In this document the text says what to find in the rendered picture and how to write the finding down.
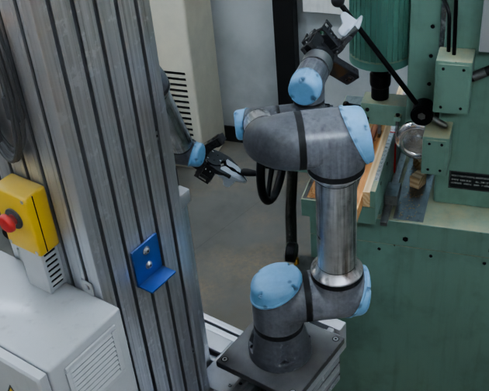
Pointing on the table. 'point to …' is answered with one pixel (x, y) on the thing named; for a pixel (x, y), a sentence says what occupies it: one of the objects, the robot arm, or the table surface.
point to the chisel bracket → (384, 108)
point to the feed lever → (422, 112)
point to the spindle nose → (379, 85)
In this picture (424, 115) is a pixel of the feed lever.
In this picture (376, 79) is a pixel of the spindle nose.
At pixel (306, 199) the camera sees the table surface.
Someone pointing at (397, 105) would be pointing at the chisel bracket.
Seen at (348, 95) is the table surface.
